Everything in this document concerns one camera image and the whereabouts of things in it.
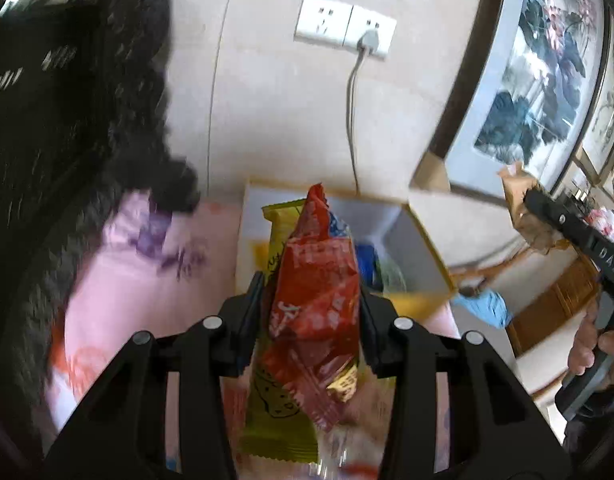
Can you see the yellow-green snack packet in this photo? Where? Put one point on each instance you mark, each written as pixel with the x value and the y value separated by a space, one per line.
pixel 277 410

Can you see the framed pale painting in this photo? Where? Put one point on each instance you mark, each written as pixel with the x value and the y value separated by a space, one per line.
pixel 612 95

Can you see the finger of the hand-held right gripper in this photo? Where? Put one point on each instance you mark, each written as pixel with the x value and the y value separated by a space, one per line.
pixel 547 212

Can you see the blue cloth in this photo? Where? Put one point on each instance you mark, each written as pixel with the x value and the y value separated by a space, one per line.
pixel 484 307

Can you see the grey power plug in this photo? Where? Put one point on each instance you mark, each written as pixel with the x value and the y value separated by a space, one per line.
pixel 368 42

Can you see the brown snack packet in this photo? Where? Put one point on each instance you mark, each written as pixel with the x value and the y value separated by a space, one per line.
pixel 519 200

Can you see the person's right hand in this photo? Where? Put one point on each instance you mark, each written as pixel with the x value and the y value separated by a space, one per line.
pixel 582 345

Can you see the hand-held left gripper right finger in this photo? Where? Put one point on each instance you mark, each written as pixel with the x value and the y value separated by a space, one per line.
pixel 373 327

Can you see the wooden rattan chair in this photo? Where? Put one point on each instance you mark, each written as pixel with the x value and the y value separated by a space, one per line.
pixel 557 300

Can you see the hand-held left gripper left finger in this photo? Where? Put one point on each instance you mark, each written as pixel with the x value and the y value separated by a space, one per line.
pixel 254 310

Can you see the white wall socket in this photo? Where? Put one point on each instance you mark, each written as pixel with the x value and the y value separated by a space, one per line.
pixel 374 22
pixel 319 19

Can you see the pile of snack packets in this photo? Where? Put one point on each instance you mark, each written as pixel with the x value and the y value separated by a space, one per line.
pixel 369 267

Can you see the yellow-rimmed cardboard box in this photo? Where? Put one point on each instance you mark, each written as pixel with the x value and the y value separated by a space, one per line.
pixel 419 240

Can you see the pink printed cloth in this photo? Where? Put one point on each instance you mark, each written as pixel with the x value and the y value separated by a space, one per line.
pixel 137 280

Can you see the framed lotus painting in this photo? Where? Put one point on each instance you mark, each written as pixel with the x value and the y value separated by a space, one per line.
pixel 537 70

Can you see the red snack packet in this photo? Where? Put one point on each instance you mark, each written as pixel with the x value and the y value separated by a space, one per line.
pixel 312 305

